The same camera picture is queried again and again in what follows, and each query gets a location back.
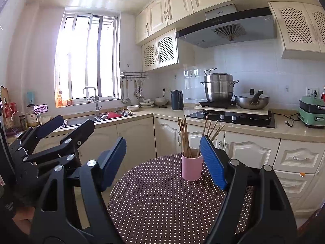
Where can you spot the red plastic basin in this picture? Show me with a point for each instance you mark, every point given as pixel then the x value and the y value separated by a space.
pixel 115 115

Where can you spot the pink cup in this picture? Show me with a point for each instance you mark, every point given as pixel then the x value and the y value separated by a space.
pixel 191 167

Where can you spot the metal wall rack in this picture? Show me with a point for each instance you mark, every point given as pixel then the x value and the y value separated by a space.
pixel 134 75

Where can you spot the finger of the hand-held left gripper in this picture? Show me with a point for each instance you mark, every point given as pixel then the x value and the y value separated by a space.
pixel 81 132
pixel 49 127

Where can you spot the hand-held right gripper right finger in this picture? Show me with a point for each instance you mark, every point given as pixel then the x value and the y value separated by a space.
pixel 213 162

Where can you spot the smartphone on stand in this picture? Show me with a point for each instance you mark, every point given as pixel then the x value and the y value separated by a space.
pixel 40 108

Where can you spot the steel steamer pot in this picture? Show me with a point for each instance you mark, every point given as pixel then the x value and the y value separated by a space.
pixel 219 89

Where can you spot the white wall socket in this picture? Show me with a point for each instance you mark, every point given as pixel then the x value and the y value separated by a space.
pixel 312 91
pixel 166 90

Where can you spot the kitchen window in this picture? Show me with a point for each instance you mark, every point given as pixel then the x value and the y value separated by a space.
pixel 86 56

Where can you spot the dark blue kettle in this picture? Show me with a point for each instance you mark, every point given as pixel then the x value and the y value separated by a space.
pixel 177 100

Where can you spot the grey range hood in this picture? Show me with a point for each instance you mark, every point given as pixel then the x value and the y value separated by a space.
pixel 228 34

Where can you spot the glass jar white label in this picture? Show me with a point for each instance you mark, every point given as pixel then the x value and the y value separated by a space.
pixel 33 120

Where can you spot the beige kitchen countertop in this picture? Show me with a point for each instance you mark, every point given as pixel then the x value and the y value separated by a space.
pixel 172 114

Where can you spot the group of wooden chopsticks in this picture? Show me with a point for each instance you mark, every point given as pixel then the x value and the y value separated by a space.
pixel 184 137

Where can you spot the cream kitchen base cabinets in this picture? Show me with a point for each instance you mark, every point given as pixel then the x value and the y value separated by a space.
pixel 137 142

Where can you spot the person's left hand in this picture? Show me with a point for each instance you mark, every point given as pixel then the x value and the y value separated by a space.
pixel 24 216

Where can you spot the steel sink faucet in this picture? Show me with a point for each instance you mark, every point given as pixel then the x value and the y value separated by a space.
pixel 96 106

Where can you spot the wooden cutting board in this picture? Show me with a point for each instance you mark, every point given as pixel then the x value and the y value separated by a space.
pixel 4 94

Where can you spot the steel ladle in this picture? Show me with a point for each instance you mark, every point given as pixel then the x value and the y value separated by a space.
pixel 124 100

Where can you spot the steel kitchen sink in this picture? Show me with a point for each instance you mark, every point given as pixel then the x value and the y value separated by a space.
pixel 76 121

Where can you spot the stack of white bowls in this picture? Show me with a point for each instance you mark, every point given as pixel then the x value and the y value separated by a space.
pixel 161 102
pixel 146 103

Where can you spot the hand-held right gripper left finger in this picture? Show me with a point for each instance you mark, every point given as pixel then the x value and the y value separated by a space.
pixel 113 162

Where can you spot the cream wall cabinets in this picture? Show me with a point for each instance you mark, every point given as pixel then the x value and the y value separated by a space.
pixel 177 0

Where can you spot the light blue box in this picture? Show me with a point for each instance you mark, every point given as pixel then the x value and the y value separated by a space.
pixel 31 97

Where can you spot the black gas hob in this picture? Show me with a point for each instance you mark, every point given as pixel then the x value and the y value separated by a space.
pixel 228 119

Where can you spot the single white bowl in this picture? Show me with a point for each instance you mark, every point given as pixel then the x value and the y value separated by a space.
pixel 133 108

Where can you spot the green electric grill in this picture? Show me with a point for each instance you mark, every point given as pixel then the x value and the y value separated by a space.
pixel 311 114

